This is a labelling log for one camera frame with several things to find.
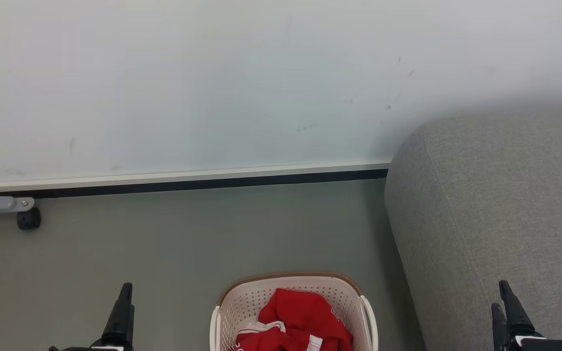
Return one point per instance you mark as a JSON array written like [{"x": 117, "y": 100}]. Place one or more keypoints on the grey fabric sofa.
[{"x": 495, "y": 204}]

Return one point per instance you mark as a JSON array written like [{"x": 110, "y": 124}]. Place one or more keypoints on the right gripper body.
[{"x": 539, "y": 343}]

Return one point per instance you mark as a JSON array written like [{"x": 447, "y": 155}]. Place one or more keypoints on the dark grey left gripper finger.
[{"x": 120, "y": 321}]

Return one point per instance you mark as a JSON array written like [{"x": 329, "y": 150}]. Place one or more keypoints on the white partition board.
[{"x": 212, "y": 97}]

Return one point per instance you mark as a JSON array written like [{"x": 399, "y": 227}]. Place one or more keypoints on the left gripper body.
[{"x": 115, "y": 348}]

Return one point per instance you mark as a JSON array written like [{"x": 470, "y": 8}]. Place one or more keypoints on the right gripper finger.
[
  {"x": 516, "y": 317},
  {"x": 499, "y": 326}
]

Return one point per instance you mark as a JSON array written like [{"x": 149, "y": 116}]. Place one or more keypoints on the red garment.
[{"x": 300, "y": 317}]

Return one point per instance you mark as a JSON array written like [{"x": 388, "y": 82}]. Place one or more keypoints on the white perforated laundry basket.
[{"x": 247, "y": 302}]

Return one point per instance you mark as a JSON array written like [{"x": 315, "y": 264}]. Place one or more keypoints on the black caster wheel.
[{"x": 28, "y": 219}]

